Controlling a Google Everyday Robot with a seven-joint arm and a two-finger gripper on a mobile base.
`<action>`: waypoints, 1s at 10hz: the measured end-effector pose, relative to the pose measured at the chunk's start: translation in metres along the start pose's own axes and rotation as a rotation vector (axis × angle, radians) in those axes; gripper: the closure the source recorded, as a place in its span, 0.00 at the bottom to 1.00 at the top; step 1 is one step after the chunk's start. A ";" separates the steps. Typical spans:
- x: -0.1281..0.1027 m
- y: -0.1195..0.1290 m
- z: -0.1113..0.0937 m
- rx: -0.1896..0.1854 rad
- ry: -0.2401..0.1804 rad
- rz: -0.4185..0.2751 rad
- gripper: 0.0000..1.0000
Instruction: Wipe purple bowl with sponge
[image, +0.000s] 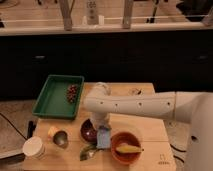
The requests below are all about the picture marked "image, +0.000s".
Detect metal cup wooden handle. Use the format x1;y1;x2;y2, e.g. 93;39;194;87
47;126;68;148

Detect green plastic tray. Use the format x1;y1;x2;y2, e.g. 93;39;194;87
33;75;84;120

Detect silver fork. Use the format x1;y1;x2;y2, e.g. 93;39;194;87
84;149;98;160

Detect yellow corn cob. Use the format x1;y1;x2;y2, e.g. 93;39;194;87
116;144;142;154

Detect red grape bunch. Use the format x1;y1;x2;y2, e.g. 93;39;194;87
67;84;78;103

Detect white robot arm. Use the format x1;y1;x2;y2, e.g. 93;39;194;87
84;82;213;171

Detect purple bowl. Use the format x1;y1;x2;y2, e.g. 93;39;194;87
80;119;97;144

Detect white paper cup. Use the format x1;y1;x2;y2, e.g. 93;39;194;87
22;136;45;158

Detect orange bowl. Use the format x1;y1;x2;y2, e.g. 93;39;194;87
111;132;142;165

